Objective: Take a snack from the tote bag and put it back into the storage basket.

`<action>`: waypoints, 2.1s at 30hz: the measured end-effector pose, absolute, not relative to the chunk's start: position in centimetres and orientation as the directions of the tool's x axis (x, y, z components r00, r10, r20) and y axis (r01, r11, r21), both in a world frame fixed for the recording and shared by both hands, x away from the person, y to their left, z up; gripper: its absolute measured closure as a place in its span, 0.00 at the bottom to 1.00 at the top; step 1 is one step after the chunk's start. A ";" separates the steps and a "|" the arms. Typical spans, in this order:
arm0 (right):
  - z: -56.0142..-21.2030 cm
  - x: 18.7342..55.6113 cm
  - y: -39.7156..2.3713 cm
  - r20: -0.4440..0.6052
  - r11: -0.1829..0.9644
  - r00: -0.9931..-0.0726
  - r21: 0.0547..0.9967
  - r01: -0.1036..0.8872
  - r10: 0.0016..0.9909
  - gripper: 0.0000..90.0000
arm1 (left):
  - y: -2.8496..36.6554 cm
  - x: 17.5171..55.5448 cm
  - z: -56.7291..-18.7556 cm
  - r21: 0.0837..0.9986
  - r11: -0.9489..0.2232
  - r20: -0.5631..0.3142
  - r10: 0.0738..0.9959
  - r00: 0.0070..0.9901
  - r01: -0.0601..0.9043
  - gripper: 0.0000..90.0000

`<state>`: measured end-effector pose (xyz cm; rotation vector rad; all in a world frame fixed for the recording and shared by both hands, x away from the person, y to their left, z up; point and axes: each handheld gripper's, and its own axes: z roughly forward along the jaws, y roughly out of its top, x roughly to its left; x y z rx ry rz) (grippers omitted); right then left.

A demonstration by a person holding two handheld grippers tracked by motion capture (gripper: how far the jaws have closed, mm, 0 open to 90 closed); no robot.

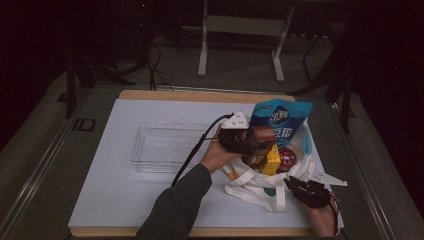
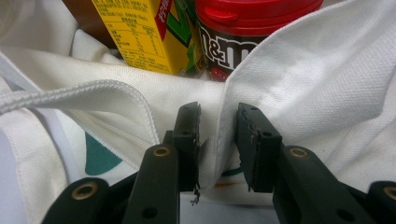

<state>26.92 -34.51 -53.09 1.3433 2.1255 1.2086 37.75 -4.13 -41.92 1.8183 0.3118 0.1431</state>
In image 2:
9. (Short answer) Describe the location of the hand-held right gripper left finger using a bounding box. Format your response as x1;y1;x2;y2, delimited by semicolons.
163;101;202;200

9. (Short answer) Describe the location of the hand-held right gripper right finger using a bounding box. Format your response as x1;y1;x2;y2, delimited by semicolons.
234;102;284;193

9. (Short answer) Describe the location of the red-lidded candy jar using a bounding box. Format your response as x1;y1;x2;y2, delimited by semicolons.
194;0;325;83

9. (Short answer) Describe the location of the white canvas tote bag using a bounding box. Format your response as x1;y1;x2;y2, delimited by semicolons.
0;0;396;224

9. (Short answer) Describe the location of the yellow drink carton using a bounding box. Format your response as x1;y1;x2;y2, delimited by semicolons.
92;0;205;77

